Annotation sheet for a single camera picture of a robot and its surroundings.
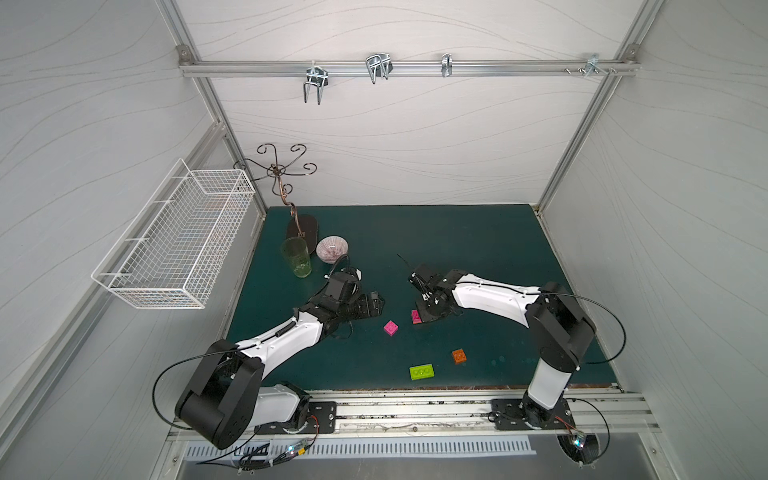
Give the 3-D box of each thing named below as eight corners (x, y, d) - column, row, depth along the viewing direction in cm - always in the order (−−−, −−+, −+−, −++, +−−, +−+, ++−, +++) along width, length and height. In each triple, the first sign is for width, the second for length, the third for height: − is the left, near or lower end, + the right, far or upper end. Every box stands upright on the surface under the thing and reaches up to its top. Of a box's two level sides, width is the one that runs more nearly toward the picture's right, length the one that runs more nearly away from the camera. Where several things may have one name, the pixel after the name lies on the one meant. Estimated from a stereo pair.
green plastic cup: (288, 277, 101) (277, 255, 92) (293, 259, 106) (283, 237, 96) (310, 277, 101) (302, 255, 92) (314, 259, 106) (306, 237, 96)
